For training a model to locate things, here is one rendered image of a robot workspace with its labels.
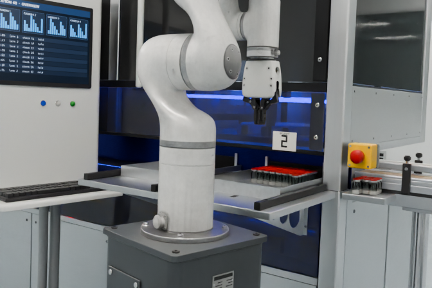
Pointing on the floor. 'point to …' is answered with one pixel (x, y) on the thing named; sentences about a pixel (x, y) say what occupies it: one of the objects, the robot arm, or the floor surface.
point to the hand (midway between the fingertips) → (260, 117)
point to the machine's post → (337, 123)
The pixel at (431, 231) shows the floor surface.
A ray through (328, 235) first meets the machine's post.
